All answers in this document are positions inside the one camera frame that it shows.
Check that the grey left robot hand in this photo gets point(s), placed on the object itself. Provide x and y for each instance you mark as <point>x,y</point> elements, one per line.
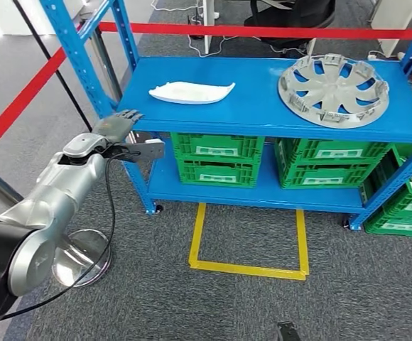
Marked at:
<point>115,127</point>

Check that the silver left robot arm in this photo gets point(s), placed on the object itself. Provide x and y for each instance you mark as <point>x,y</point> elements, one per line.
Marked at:
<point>53,197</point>

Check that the black shelf caster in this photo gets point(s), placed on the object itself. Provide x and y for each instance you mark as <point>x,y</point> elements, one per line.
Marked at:
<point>158,209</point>
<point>346,223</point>

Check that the white boat-shaped plastic part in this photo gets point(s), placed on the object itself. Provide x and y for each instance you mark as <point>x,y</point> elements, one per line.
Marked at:
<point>192,93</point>

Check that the blue metal shelf rack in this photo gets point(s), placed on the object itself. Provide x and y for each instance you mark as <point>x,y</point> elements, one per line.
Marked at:
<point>256,103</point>

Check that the red barrier belt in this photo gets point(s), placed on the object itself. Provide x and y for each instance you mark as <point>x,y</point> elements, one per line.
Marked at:
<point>262,32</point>
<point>21,103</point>

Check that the white table leg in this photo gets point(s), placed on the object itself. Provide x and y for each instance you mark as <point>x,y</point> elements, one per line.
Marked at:
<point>208,26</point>

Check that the yellow floor tape marking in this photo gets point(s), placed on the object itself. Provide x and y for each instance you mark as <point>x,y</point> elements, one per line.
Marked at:
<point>245,270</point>

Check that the black office chair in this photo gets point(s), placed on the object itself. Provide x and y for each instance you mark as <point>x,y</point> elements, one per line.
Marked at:
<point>291,14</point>

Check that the grey wheel hubcap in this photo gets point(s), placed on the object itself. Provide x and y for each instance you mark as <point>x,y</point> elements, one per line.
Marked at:
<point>333,89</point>

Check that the white cabinet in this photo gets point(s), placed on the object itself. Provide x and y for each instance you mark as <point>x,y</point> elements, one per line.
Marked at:
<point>394,23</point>

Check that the chrome stanchion post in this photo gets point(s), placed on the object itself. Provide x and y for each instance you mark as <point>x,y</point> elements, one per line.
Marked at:
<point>81,249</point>
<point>103,56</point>

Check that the black stanchion post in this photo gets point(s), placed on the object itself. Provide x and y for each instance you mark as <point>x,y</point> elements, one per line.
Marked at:
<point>49,61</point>

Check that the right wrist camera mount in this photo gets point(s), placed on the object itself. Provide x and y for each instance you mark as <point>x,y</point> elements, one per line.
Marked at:
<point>287,332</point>

